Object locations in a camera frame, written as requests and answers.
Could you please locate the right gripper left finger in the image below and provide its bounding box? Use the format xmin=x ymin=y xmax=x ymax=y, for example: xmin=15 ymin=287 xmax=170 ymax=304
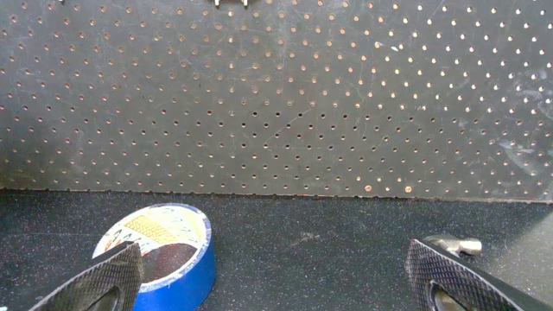
xmin=28 ymin=240 xmax=144 ymax=311

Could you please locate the roll of blue tape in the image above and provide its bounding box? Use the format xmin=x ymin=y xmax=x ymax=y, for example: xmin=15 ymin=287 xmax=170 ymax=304
xmin=92 ymin=202 xmax=217 ymax=311

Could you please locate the black pegboard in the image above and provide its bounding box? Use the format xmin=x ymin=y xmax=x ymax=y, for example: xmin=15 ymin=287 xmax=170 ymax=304
xmin=0 ymin=0 xmax=553 ymax=203

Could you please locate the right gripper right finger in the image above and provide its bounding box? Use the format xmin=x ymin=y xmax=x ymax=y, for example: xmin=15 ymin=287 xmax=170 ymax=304
xmin=404 ymin=238 xmax=553 ymax=311

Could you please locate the hammer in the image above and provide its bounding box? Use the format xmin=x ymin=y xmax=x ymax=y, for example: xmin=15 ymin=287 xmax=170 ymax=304
xmin=422 ymin=234 xmax=483 ymax=257

